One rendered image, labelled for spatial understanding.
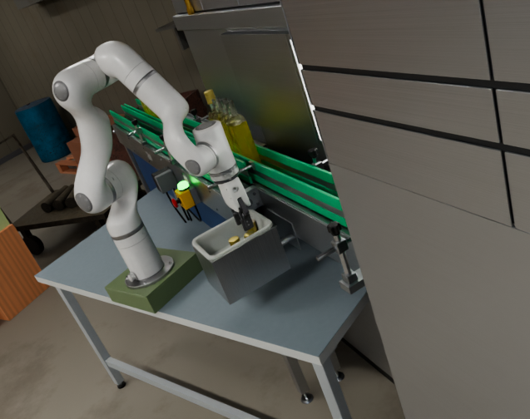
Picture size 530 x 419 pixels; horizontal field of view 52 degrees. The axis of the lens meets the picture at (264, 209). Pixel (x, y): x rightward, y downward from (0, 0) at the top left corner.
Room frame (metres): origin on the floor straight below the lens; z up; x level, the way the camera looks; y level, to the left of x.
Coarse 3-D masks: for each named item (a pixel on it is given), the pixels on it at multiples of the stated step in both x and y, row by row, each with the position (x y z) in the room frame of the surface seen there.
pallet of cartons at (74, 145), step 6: (120, 114) 6.68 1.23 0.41; (78, 138) 6.23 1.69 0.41; (72, 144) 6.13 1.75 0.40; (78, 144) 6.04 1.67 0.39; (72, 150) 6.19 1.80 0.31; (78, 150) 6.09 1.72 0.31; (72, 156) 6.67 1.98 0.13; (78, 156) 6.14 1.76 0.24; (60, 162) 6.62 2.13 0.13; (66, 162) 6.52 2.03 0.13; (72, 162) 6.41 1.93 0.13; (78, 162) 6.19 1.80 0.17; (60, 168) 6.60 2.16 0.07; (66, 168) 6.63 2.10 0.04
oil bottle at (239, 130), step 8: (232, 120) 1.75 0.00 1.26; (240, 120) 1.76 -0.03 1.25; (232, 128) 1.75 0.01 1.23; (240, 128) 1.75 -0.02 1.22; (248, 128) 1.76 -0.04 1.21; (232, 136) 1.77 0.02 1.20; (240, 136) 1.75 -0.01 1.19; (248, 136) 1.76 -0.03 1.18; (240, 144) 1.75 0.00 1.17; (248, 144) 1.75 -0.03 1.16; (240, 152) 1.75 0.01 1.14; (248, 152) 1.75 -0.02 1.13; (256, 152) 1.76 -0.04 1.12; (256, 160) 1.76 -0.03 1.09
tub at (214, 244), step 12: (252, 216) 1.57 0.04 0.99; (264, 216) 1.50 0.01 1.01; (216, 228) 1.54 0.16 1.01; (228, 228) 1.55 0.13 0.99; (240, 228) 1.56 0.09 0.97; (264, 228) 1.43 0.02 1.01; (192, 240) 1.52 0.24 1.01; (204, 240) 1.53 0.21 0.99; (216, 240) 1.54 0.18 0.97; (228, 240) 1.55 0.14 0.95; (240, 240) 1.41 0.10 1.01; (204, 252) 1.42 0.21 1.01; (216, 252) 1.52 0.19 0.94; (228, 252) 1.38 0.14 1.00
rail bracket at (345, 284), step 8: (328, 224) 1.01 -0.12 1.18; (336, 224) 1.00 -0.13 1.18; (336, 232) 1.00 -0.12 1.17; (336, 240) 1.00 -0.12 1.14; (344, 240) 1.00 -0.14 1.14; (336, 248) 1.00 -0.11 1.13; (344, 248) 1.00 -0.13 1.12; (320, 256) 0.99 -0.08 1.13; (344, 256) 1.00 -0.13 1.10; (344, 264) 1.00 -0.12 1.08; (344, 272) 1.01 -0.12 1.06; (352, 272) 1.01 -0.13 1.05; (360, 272) 1.02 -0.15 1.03; (344, 280) 1.01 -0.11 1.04; (352, 280) 1.00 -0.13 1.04; (360, 280) 0.99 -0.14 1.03; (344, 288) 1.00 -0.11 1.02; (352, 288) 0.99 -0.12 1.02
